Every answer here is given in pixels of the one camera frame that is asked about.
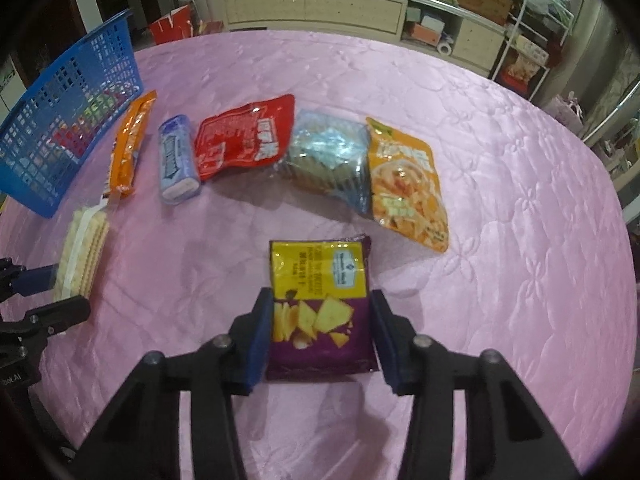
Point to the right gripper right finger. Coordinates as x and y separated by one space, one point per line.
508 436

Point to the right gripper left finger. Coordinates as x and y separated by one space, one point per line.
137 435

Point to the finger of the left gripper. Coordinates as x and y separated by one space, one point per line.
15 279
58 317

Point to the wafer cracker clear pack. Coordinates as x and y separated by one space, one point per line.
82 252

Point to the orange Alpenliebe candy stick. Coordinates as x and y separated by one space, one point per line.
128 141

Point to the purple Doublemint gum pack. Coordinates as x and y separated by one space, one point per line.
179 179

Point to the purple yellow chips bag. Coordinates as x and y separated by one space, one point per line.
321 317

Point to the orange yellow snack pouch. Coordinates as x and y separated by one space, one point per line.
405 187

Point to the red snack pouch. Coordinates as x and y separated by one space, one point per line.
253 135

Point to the blue striped clear snack bag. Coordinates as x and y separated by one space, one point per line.
328 155

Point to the blue plastic basket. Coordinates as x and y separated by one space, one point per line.
53 128

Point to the pink quilted tablecloth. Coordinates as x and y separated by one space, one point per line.
538 267

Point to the red paper bag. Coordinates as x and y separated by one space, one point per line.
174 26

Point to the pink shopping bag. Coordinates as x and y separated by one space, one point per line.
566 111

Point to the brown cardboard box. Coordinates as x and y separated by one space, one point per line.
496 11

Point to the cream TV cabinet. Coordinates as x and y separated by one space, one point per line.
434 27

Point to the white wire shelf rack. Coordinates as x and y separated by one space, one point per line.
534 36

